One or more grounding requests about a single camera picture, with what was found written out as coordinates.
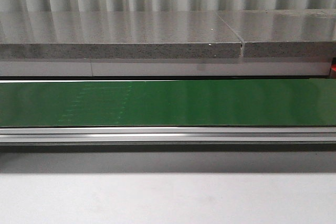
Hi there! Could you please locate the green conveyor belt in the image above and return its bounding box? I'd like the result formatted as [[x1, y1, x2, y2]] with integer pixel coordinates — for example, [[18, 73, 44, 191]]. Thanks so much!
[[1, 79, 335, 127]]

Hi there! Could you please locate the grey speckled stone slab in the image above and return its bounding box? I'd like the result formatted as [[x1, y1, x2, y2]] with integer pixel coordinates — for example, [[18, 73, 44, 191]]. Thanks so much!
[[218, 9, 335, 59], [1, 11, 241, 59]]

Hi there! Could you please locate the aluminium conveyor frame rail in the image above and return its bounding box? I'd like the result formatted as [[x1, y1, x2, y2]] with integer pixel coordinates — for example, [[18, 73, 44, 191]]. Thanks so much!
[[1, 126, 335, 145]]

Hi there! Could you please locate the grey speckled stone slab left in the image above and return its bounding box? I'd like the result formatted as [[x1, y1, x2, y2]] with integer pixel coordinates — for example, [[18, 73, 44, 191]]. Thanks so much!
[[1, 11, 241, 59]]

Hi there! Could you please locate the grey speckled stone slab right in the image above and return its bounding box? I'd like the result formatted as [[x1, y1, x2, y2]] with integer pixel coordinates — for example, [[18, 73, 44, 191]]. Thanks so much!
[[218, 9, 335, 59]]

